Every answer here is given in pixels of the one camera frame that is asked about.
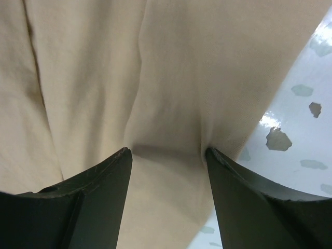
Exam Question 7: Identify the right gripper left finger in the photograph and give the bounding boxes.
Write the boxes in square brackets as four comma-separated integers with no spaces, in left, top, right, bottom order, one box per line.
[1,148,132,248]

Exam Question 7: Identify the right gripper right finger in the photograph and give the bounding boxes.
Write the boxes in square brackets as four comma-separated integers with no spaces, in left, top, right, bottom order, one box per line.
[205,148,331,248]

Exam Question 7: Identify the beige t shirt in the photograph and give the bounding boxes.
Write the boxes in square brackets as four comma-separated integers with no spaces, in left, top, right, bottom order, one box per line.
[1,1,331,248]

